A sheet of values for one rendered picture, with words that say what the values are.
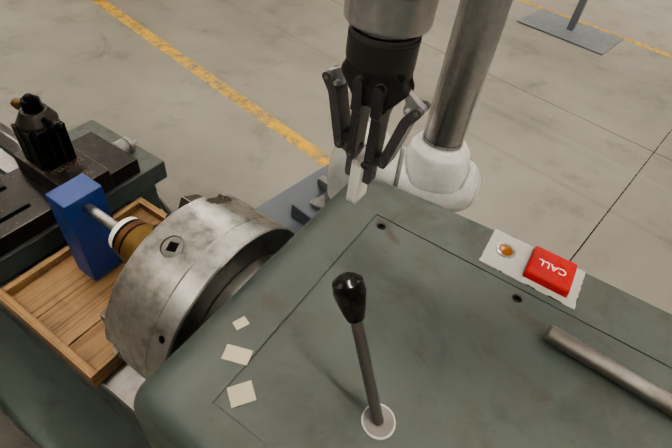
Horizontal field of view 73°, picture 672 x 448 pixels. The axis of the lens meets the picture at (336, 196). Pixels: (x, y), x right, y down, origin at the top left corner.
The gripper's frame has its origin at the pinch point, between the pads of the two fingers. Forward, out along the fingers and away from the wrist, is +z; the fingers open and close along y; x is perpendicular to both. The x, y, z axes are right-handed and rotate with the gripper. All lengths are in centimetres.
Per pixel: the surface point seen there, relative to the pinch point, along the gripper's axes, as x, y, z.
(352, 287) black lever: 18.5, -9.7, -4.8
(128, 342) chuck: 27.0, 18.1, 22.5
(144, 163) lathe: -14, 69, 43
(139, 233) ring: 12.4, 33.5, 23.3
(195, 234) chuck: 13.2, 17.6, 11.8
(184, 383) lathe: 29.6, 2.2, 10.0
